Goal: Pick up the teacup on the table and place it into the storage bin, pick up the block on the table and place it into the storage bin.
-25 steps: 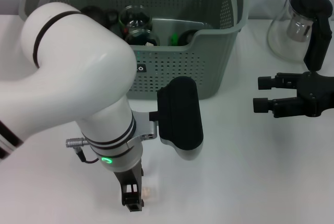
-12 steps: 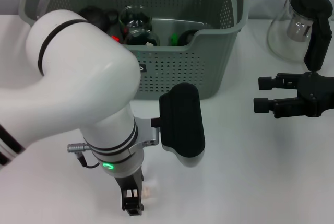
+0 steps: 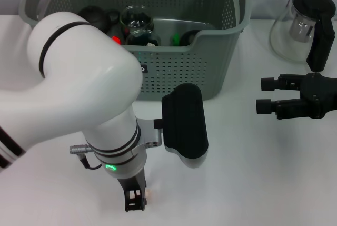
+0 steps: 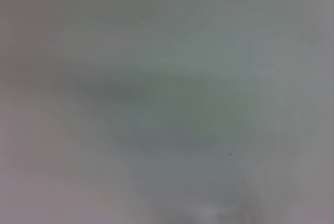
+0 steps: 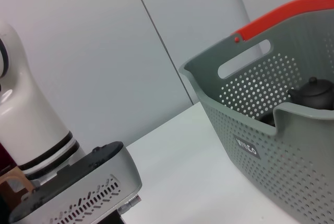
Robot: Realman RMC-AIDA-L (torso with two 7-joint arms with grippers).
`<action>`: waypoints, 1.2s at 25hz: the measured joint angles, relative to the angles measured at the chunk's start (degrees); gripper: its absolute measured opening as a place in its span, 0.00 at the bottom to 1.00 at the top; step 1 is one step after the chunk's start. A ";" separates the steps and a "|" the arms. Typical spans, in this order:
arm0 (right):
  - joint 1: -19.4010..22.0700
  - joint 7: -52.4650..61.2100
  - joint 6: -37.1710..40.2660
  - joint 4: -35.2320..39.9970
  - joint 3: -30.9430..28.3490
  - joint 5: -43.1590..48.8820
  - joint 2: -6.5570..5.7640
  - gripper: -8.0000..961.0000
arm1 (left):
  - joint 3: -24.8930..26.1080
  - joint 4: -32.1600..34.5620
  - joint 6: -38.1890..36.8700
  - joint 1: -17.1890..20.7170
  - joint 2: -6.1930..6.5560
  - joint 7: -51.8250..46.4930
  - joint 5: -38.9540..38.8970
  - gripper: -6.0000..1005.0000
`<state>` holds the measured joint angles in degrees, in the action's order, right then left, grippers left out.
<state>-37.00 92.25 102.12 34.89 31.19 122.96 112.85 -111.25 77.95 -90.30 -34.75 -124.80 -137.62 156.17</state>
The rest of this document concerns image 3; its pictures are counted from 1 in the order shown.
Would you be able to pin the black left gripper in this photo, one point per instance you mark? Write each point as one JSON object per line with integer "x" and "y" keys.
{"x": 131, "y": 181}

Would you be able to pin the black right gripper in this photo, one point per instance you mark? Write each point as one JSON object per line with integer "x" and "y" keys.
{"x": 318, "y": 94}

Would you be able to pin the glass teacup black holder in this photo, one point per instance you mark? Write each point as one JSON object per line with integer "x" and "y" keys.
{"x": 190, "y": 37}
{"x": 143, "y": 39}
{"x": 137, "y": 18}

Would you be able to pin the green toy brick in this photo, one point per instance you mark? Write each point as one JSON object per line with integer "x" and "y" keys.
{"x": 175, "y": 40}

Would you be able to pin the bright red translucent brick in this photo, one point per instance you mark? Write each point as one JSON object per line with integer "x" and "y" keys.
{"x": 116, "y": 39}

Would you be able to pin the grey perforated storage bin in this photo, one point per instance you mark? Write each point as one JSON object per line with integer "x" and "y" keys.
{"x": 184, "y": 65}

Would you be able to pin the black clay teapot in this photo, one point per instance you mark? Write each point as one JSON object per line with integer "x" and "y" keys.
{"x": 96, "y": 16}

